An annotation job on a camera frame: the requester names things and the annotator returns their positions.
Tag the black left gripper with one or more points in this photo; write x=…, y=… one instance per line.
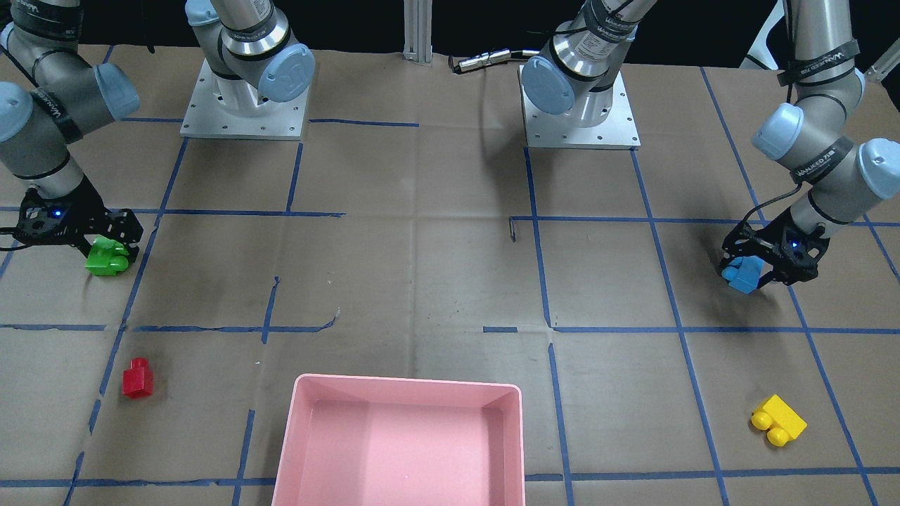
x=775, y=236

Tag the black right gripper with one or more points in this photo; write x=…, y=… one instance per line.
x=86, y=202

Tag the blue toy block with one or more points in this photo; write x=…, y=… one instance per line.
x=746, y=280

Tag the green toy block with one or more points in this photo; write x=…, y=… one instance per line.
x=107, y=257

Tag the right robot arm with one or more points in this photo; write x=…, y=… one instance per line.
x=256, y=62

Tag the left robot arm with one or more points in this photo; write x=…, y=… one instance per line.
x=845, y=179

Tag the pink plastic box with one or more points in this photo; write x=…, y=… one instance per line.
x=399, y=441

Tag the red toy block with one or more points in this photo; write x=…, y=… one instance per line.
x=138, y=379

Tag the yellow toy block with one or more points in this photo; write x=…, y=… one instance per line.
x=780, y=423

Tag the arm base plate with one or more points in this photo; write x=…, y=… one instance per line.
x=604, y=122
x=224, y=109

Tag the metal cable connector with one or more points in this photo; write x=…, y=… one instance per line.
x=489, y=59

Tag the aluminium frame post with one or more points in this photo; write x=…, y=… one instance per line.
x=417, y=28

